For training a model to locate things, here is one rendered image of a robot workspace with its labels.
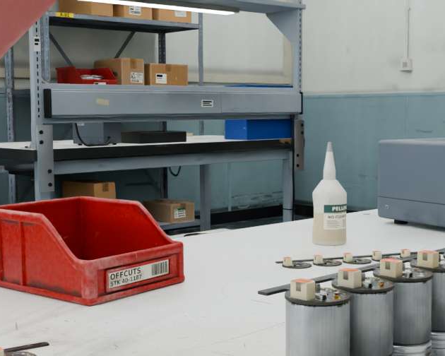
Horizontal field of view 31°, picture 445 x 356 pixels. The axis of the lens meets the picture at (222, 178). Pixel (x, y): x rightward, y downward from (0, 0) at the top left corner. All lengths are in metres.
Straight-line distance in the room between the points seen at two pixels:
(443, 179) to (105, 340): 0.49
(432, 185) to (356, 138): 5.38
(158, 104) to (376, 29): 3.33
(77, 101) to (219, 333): 2.44
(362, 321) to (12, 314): 0.29
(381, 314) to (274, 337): 0.16
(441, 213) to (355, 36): 5.45
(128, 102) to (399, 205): 2.18
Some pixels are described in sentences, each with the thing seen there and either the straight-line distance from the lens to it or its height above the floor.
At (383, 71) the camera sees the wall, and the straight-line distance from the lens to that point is 6.12.
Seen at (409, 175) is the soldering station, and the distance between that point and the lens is 0.90.
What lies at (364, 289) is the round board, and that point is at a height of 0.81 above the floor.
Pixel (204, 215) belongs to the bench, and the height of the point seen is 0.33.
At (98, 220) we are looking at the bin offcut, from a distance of 0.67.
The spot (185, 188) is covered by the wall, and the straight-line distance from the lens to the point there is 5.93.
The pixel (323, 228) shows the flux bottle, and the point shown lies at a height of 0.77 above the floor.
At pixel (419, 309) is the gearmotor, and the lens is 0.34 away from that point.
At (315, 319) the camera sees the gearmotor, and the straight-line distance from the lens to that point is 0.30.
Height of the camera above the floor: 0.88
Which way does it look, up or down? 5 degrees down
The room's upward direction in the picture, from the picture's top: straight up
